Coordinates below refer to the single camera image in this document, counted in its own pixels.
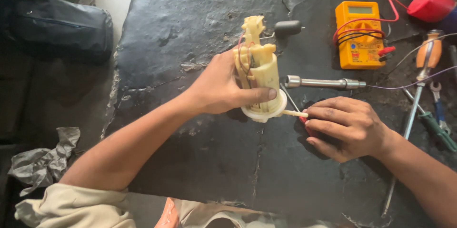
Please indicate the steel tubular socket wrench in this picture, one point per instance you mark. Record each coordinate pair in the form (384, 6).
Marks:
(321, 83)

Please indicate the person's left hand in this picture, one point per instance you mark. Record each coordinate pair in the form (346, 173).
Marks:
(214, 88)

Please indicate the yellow digital multimeter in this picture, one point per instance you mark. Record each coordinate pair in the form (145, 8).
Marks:
(360, 45)

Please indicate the black fabric bag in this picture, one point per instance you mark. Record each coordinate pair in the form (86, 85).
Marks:
(60, 28)

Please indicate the person's right hand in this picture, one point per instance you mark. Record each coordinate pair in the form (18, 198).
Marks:
(353, 131)

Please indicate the person's beige clothing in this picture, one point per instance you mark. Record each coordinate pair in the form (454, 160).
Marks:
(78, 210)

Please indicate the black multimeter test lead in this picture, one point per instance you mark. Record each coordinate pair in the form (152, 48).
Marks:
(360, 35)

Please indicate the red plastic cap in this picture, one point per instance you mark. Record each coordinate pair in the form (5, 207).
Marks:
(430, 5)

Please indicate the red multimeter test lead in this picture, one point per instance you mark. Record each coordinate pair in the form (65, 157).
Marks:
(387, 1)

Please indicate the crumpled grey cloth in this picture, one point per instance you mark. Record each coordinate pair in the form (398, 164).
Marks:
(43, 163)

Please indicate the person's right fingers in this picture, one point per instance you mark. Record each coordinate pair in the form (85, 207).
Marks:
(323, 113)

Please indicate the dark blue can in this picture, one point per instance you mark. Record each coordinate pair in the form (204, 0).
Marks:
(450, 20)

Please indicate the cream plastic fuel pump assembly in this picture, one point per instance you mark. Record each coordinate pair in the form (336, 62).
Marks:
(264, 70)

